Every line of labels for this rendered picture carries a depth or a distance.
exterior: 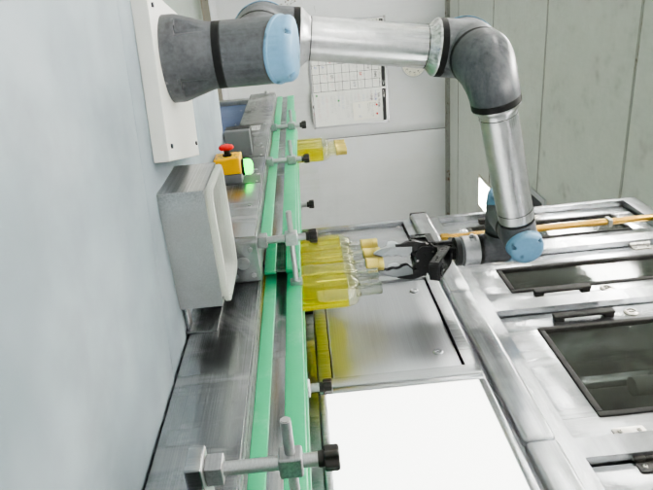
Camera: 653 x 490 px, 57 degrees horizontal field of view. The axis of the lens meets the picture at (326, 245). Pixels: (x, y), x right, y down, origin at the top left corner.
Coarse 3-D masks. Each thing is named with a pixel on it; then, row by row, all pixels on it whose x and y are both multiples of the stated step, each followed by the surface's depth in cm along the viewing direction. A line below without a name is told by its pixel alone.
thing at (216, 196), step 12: (216, 168) 110; (216, 180) 106; (204, 192) 102; (216, 192) 117; (216, 204) 118; (216, 216) 102; (228, 216) 119; (216, 228) 102; (228, 228) 120; (216, 240) 103; (228, 240) 121; (216, 252) 105; (228, 252) 122; (228, 264) 122; (228, 276) 117; (228, 288) 113
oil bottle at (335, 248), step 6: (318, 246) 151; (324, 246) 151; (330, 246) 150; (336, 246) 150; (342, 246) 150; (348, 246) 150; (300, 252) 149; (306, 252) 148; (312, 252) 148; (318, 252) 148; (324, 252) 147; (330, 252) 147; (336, 252) 147; (342, 252) 147; (348, 252) 148
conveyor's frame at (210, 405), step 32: (256, 96) 283; (256, 128) 220; (256, 160) 181; (256, 192) 153; (256, 224) 135; (256, 288) 126; (224, 320) 115; (256, 320) 115; (192, 352) 106; (224, 352) 105; (192, 384) 97; (224, 384) 96; (192, 416) 90; (224, 416) 89; (160, 448) 84; (224, 448) 83; (160, 480) 78; (224, 480) 78
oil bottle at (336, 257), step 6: (306, 258) 145; (312, 258) 144; (318, 258) 144; (324, 258) 144; (330, 258) 143; (336, 258) 143; (342, 258) 143; (348, 258) 143; (306, 264) 142; (312, 264) 142; (354, 264) 143
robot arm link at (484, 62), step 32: (480, 32) 112; (480, 64) 110; (512, 64) 110; (480, 96) 112; (512, 96) 111; (480, 128) 118; (512, 128) 115; (512, 160) 118; (512, 192) 122; (512, 224) 126; (512, 256) 128
